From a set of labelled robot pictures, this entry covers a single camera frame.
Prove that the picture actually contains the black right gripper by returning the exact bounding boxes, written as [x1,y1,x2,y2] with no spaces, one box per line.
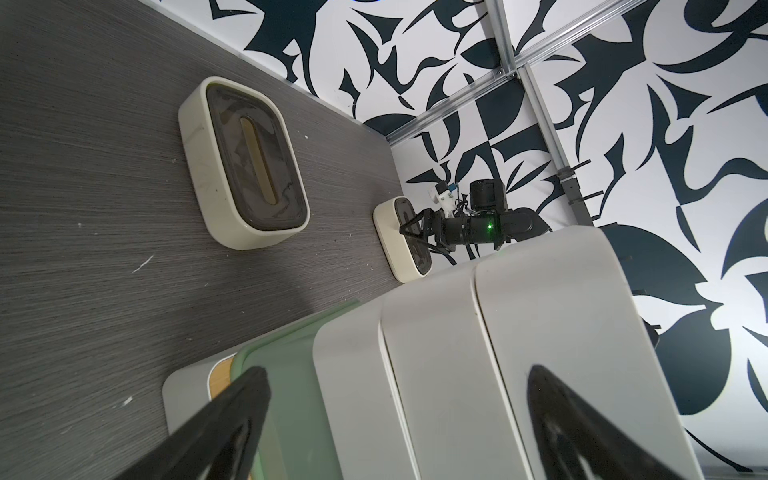
[399,179,552,252]

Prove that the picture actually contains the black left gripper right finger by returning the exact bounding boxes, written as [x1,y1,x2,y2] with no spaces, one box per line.
[527,364,680,479]

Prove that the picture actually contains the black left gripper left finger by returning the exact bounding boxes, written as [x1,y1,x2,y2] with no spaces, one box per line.
[118,367,271,479]

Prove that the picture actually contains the green tissue box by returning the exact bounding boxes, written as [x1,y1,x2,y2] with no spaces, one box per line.
[230,299,362,479]

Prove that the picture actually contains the white box grey lid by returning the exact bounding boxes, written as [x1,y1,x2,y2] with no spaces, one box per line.
[475,226,702,479]

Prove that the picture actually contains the white box bamboo lid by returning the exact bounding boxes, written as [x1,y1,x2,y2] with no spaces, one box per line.
[313,297,420,479]
[381,263,531,479]
[162,349,236,434]

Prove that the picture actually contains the white box bamboo lid front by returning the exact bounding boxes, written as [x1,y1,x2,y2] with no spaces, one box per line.
[162,349,236,434]

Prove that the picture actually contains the cream box dark lid right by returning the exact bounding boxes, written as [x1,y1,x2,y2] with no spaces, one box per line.
[373,196,432,283]

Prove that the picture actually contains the cream box dark clear lid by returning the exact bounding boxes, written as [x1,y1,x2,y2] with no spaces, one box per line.
[178,76,311,250]

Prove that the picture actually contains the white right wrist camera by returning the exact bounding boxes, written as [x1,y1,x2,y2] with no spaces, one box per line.
[429,182,458,218]

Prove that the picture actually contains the black wall hook rack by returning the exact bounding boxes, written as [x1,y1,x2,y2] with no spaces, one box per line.
[557,159,604,226]

